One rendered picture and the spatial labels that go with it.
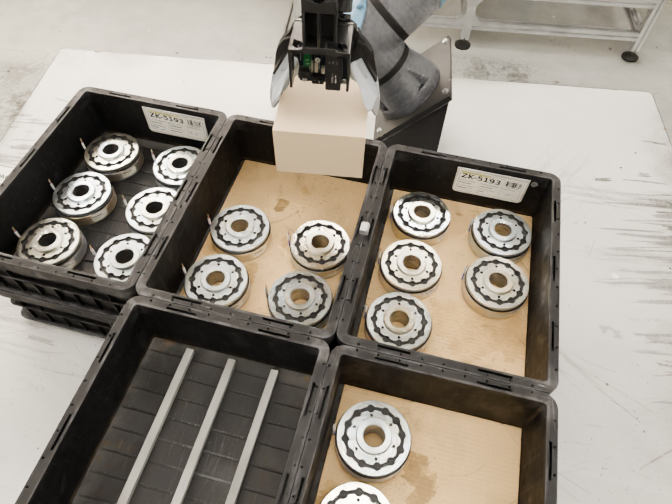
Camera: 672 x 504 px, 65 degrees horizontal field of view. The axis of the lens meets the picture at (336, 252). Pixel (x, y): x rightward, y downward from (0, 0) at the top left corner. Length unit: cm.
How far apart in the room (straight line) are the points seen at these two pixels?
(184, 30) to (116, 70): 147
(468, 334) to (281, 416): 32
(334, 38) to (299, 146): 15
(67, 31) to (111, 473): 265
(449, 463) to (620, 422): 36
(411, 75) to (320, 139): 49
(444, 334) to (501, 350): 9
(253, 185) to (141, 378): 41
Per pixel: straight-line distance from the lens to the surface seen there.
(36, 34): 326
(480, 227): 96
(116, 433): 85
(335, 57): 64
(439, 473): 79
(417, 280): 87
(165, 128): 112
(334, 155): 72
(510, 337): 89
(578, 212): 128
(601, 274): 119
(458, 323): 88
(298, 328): 74
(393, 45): 113
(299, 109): 73
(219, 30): 301
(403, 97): 116
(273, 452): 79
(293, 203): 100
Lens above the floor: 159
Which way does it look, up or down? 55 degrees down
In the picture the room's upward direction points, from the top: 2 degrees clockwise
